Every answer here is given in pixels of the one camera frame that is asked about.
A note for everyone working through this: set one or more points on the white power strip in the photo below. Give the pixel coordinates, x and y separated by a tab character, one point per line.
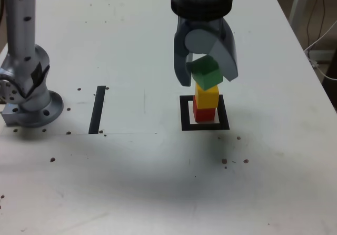
319	56

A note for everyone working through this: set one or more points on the black tape square outline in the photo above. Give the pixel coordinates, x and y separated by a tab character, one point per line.
205	127

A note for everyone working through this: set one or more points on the green cube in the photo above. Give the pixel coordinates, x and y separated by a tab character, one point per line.
208	78

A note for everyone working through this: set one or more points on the red cube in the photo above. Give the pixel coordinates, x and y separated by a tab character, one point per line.
204	115

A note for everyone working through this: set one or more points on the black tape strip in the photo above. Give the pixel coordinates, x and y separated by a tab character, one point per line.
97	108

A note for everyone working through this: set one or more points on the yellow cube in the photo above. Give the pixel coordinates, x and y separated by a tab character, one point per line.
208	99

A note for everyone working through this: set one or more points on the white metal post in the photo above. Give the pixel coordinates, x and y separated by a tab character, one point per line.
297	3

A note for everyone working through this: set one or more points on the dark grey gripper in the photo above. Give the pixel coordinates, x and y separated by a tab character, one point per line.
202	24

